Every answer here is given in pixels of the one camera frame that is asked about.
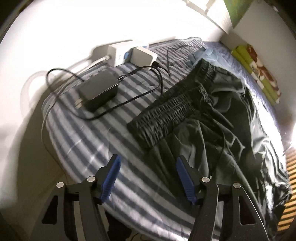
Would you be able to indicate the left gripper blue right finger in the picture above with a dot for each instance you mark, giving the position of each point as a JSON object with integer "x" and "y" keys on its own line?
{"x": 190, "y": 178}

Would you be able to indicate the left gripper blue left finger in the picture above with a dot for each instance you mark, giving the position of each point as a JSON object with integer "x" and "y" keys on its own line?
{"x": 106, "y": 177}

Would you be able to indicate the black trousers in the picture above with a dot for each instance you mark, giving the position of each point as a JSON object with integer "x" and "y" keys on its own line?
{"x": 210, "y": 118}

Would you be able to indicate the striped blue grey bedspread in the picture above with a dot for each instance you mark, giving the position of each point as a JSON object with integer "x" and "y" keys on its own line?
{"x": 85, "y": 141}

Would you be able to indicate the black power adapter brick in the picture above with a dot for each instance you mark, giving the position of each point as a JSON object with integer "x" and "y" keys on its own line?
{"x": 97, "y": 91}

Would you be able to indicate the folded light blue towel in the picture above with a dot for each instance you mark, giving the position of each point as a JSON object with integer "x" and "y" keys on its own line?
{"x": 209, "y": 55}

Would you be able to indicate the white charger plug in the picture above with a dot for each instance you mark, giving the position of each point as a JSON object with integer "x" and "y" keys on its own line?
{"x": 140, "y": 56}

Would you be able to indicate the folded green floral blanket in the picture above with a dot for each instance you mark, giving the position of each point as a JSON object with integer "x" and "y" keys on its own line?
{"x": 248, "y": 58}

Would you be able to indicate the white wall power socket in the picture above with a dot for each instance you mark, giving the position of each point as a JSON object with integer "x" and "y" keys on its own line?
{"x": 114, "y": 53}

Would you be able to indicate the green yellow wall map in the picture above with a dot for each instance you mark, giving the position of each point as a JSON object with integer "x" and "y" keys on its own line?
{"x": 237, "y": 9}

